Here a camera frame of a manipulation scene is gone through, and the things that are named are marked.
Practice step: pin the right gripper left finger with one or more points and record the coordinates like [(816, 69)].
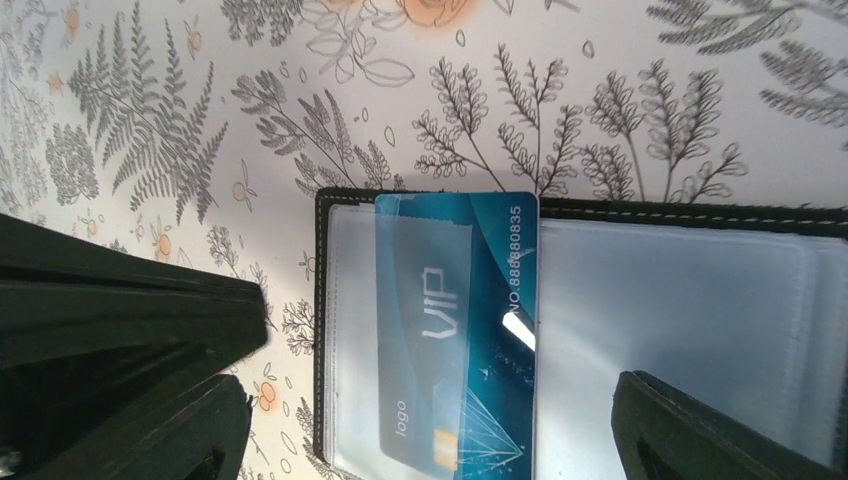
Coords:
[(115, 367)]

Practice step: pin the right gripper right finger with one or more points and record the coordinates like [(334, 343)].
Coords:
[(661, 432)]

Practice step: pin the black leather card holder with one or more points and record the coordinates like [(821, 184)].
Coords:
[(742, 308)]

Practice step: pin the blue VIP card with chip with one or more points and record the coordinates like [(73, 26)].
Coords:
[(457, 308)]

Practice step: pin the floral patterned table mat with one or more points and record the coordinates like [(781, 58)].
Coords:
[(197, 132)]

